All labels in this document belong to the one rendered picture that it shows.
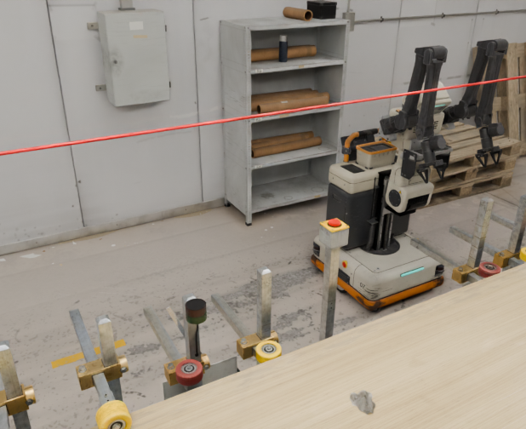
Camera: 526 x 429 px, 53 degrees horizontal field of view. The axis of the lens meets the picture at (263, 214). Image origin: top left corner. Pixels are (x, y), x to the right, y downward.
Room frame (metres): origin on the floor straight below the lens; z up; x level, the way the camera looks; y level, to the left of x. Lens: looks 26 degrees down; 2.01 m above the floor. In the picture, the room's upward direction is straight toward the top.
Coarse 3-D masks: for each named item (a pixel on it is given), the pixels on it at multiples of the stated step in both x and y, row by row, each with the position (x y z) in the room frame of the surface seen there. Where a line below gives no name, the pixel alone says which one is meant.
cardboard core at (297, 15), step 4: (284, 8) 4.40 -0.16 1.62; (288, 8) 4.36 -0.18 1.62; (292, 8) 4.32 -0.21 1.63; (296, 8) 4.29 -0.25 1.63; (284, 12) 4.37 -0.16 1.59; (288, 12) 4.33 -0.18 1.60; (292, 12) 4.28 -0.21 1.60; (296, 12) 4.23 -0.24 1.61; (300, 12) 4.18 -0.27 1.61; (304, 12) 4.14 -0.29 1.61; (308, 12) 4.20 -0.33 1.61; (284, 16) 4.41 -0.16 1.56; (288, 16) 4.35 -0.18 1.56; (292, 16) 4.28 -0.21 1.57; (296, 16) 4.22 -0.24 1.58; (300, 16) 4.17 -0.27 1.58; (304, 16) 4.14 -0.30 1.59; (308, 16) 4.20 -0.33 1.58; (308, 20) 4.16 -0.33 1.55
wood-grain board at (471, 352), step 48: (480, 288) 1.63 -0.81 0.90; (336, 336) 1.35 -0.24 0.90; (384, 336) 1.35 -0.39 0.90; (432, 336) 1.35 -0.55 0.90; (480, 336) 1.35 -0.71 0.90; (240, 384) 1.14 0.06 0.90; (288, 384) 1.14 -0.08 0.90; (336, 384) 1.14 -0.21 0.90; (384, 384) 1.14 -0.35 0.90; (432, 384) 1.14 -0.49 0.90; (480, 384) 1.14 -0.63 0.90
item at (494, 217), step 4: (492, 212) 2.36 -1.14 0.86; (492, 216) 2.33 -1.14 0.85; (496, 216) 2.31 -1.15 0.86; (500, 216) 2.31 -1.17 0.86; (496, 220) 2.31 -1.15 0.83; (500, 220) 2.29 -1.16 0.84; (504, 220) 2.27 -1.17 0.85; (508, 220) 2.27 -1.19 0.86; (500, 224) 2.29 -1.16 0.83; (504, 224) 2.27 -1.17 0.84; (508, 224) 2.25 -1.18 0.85; (512, 224) 2.23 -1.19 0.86; (524, 232) 2.17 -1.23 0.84; (524, 236) 2.17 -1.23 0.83
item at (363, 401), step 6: (354, 396) 1.08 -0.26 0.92; (360, 396) 1.09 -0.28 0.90; (366, 396) 1.08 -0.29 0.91; (372, 396) 1.09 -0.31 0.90; (354, 402) 1.07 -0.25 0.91; (360, 402) 1.06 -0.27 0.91; (366, 402) 1.07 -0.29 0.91; (372, 402) 1.06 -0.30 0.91; (360, 408) 1.04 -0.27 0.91; (366, 408) 1.04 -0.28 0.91; (372, 408) 1.04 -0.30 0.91; (366, 414) 1.03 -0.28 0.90
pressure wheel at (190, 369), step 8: (184, 360) 1.23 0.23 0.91; (192, 360) 1.23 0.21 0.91; (176, 368) 1.19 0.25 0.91; (184, 368) 1.20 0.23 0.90; (192, 368) 1.20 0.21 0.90; (200, 368) 1.19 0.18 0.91; (176, 376) 1.17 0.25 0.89; (184, 376) 1.16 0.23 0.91; (192, 376) 1.16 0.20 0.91; (200, 376) 1.17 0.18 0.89; (184, 384) 1.16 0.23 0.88; (192, 384) 1.16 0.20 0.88
